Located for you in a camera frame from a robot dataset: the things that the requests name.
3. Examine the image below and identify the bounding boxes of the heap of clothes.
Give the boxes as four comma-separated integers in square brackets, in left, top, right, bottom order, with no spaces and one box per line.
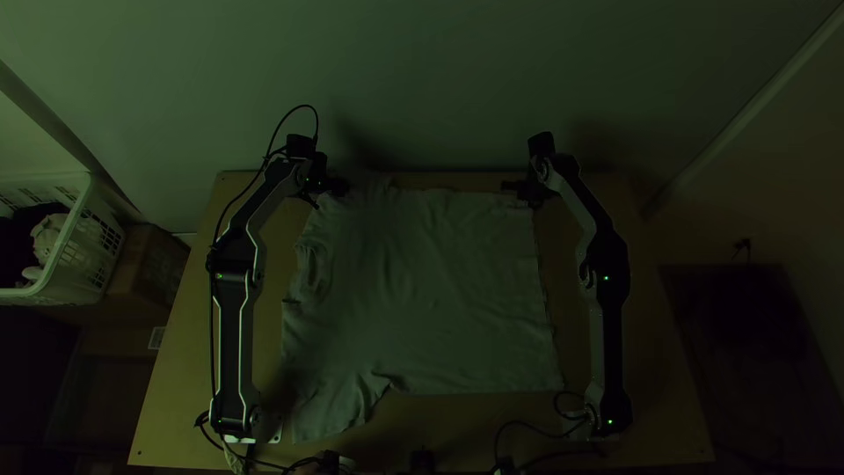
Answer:
[0,202,75,289]

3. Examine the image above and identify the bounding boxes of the white laundry basket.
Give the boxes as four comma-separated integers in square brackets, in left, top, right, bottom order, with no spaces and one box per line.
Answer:
[0,172,127,309]

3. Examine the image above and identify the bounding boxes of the black cable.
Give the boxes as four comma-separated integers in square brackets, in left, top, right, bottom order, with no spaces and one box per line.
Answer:
[209,103,322,265]
[491,390,596,475]

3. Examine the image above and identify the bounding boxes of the grey t-shirt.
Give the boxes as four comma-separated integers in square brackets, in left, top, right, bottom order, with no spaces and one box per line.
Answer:
[280,173,567,444]

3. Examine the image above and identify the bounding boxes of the brown cardboard box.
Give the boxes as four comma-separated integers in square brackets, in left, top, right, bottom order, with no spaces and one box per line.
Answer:
[105,223,193,312]

